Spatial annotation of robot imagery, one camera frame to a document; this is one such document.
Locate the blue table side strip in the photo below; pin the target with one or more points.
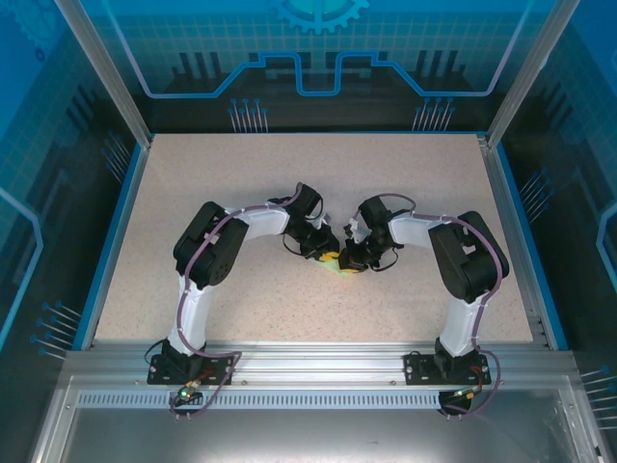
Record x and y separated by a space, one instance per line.
114 241
529 241

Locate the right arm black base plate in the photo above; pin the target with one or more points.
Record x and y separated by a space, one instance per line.
419 369

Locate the green paper sheet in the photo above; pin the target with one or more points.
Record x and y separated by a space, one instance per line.
343 275

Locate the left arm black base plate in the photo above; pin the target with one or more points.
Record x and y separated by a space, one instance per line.
159 373

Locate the aluminium table side rail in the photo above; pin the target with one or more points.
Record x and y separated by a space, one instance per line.
533 318

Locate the blue gear print panel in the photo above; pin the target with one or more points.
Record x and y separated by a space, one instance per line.
313 38

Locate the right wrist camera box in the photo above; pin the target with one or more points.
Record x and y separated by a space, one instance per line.
353 231

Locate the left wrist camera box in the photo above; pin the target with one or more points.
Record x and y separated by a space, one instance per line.
325 220

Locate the blue circuit print side panel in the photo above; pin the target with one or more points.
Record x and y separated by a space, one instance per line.
578 169
38 144

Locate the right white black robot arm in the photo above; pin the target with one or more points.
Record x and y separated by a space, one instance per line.
467 265

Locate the aluminium frame post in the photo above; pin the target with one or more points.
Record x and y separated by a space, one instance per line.
110 77
525 72

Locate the aluminium mounting rail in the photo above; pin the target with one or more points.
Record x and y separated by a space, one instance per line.
318 362

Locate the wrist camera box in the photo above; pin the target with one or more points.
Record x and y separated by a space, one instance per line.
353 231
325 220

